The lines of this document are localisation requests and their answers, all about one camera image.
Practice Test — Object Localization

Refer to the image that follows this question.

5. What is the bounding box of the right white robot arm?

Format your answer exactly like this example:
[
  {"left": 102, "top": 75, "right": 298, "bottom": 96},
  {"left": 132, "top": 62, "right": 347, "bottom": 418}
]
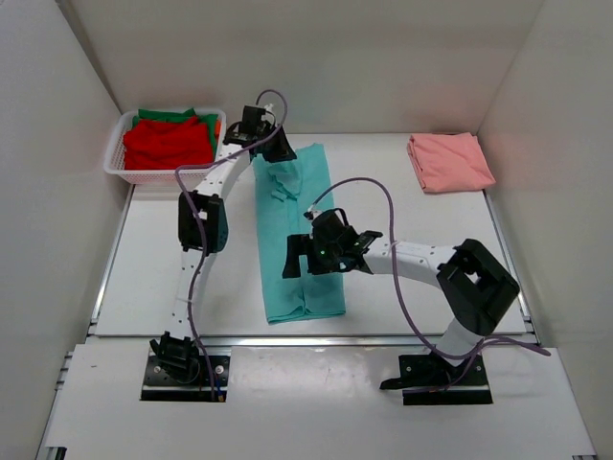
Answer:
[{"left": 283, "top": 208, "right": 519, "bottom": 384}]

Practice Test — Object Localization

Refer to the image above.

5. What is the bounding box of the folded pink t shirt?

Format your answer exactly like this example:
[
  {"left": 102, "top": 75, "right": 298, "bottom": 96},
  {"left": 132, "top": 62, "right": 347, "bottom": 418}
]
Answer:
[{"left": 407, "top": 132, "right": 496, "bottom": 195}]

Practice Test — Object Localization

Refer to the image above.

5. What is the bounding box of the teal t shirt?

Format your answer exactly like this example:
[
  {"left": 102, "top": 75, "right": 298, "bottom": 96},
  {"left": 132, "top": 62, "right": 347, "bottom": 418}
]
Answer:
[{"left": 252, "top": 144, "right": 346, "bottom": 324}]

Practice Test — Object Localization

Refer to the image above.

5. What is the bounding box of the green t shirt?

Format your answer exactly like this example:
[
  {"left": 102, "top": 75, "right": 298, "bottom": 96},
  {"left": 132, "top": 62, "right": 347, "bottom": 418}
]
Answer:
[{"left": 131, "top": 108, "right": 220, "bottom": 150}]

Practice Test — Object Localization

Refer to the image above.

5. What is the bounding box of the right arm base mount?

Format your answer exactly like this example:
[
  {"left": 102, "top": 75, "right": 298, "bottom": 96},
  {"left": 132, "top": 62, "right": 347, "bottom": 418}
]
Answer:
[{"left": 379, "top": 353, "right": 493, "bottom": 406}]

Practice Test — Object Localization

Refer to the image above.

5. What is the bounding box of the red t shirt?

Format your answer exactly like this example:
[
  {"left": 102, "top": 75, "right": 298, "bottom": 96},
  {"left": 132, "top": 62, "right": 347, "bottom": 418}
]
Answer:
[{"left": 123, "top": 116, "right": 215, "bottom": 171}]

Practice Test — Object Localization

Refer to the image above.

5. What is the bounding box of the metal table rail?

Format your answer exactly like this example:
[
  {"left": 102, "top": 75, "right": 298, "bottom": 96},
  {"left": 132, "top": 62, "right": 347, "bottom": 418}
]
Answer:
[{"left": 85, "top": 333, "right": 536, "bottom": 348}]

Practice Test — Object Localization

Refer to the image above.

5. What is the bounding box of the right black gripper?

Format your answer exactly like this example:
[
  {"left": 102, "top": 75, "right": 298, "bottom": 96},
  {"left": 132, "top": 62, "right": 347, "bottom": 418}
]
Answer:
[{"left": 284, "top": 234, "right": 341, "bottom": 279}]

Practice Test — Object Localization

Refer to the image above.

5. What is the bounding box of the white plastic basket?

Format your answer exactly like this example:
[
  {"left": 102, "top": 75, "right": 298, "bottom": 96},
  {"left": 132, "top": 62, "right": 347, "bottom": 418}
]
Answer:
[{"left": 103, "top": 107, "right": 226, "bottom": 184}]

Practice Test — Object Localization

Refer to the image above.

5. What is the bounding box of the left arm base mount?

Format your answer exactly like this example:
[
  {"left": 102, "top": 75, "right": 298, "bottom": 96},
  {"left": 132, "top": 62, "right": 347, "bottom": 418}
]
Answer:
[{"left": 140, "top": 332, "right": 231, "bottom": 403}]

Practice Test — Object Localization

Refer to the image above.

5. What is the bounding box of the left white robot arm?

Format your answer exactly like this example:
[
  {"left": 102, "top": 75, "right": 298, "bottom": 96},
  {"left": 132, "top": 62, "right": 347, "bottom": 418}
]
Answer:
[{"left": 169, "top": 103, "right": 296, "bottom": 343}]

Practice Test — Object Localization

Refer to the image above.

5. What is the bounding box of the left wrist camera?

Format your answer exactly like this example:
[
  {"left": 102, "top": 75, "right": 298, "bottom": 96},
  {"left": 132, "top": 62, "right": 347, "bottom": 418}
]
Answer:
[{"left": 263, "top": 103, "right": 277, "bottom": 124}]

